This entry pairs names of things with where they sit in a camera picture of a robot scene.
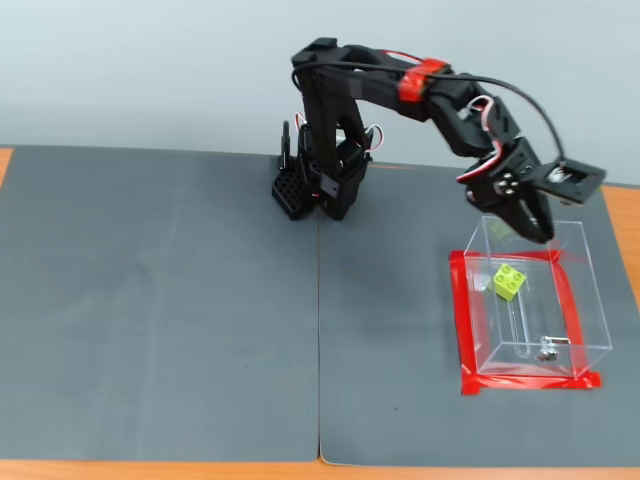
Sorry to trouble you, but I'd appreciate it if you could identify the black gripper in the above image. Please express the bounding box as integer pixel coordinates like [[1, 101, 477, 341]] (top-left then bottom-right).
[[466, 136, 556, 245]]

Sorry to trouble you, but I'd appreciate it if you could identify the grey rubber mat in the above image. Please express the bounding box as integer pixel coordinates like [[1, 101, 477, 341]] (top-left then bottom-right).
[[0, 144, 321, 464], [317, 160, 640, 469]]

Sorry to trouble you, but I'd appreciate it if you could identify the red white servo wire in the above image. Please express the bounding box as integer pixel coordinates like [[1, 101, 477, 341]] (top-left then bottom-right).
[[363, 123, 387, 153], [454, 93, 509, 184]]

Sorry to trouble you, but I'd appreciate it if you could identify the red tape band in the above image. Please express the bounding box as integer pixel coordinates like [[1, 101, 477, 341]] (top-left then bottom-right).
[[398, 58, 453, 105]]

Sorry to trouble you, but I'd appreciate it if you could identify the green lego block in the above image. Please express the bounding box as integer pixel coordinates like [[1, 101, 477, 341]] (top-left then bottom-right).
[[493, 262, 530, 303]]

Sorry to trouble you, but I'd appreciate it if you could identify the red tape strip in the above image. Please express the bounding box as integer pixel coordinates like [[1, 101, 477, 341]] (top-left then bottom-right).
[[448, 249, 482, 396], [449, 247, 566, 264], [547, 249, 589, 376], [459, 370, 603, 397]]

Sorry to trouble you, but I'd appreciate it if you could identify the transparent acrylic box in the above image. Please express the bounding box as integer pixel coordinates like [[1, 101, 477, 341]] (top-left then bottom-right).
[[462, 215, 614, 380]]

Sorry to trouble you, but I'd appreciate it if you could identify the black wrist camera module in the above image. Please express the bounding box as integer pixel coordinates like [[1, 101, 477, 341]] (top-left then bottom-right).
[[532, 156, 608, 208]]

